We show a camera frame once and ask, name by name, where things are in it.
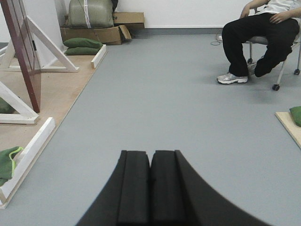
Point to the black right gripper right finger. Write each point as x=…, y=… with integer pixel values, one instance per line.
x=181, y=197

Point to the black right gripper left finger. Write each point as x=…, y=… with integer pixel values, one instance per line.
x=125, y=198

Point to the brown wooden door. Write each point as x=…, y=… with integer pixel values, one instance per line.
x=23, y=43

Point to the green sandbag yellow trim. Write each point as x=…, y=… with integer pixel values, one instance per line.
x=8, y=164

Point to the plywood base platform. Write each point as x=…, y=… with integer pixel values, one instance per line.
x=60, y=90

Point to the green sandbag at right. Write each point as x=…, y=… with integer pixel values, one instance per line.
x=296, y=115

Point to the green sandbag behind brace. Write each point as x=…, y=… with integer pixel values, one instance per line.
x=6, y=108

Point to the lower green sandbag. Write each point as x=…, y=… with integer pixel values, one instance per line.
x=81, y=51

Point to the upper green sandbag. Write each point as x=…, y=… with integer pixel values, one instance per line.
x=82, y=42

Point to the open flat cardboard box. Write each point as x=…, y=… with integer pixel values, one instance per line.
x=109, y=36

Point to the grey wheeled office chair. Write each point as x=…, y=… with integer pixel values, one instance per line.
x=277, y=20

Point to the cardboard box marked 2#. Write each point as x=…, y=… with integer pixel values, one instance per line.
x=132, y=20

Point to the seated person black trousers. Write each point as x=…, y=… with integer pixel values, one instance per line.
x=233, y=49

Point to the grey-green woven sack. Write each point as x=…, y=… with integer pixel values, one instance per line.
x=90, y=13

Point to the white rail near edge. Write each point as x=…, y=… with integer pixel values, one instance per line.
x=26, y=160

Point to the white rail edge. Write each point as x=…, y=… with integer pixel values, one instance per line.
x=26, y=160
x=99, y=57

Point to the white rail far edge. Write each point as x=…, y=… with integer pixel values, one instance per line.
x=99, y=57

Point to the white wooden door frame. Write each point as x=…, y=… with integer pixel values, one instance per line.
x=25, y=114

